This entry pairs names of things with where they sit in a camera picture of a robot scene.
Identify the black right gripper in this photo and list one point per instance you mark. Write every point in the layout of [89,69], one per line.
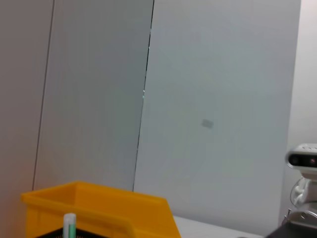
[292,233]

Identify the green pen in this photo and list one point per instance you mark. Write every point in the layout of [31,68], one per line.
[69,226]

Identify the black mesh pen holder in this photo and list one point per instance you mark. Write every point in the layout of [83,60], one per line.
[53,234]

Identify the silver rounded device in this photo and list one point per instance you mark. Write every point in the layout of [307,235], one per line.
[302,158]

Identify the grey tape patch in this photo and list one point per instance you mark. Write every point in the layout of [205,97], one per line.
[208,123]

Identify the yellow plastic bin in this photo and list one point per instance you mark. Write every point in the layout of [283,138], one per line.
[99,205]

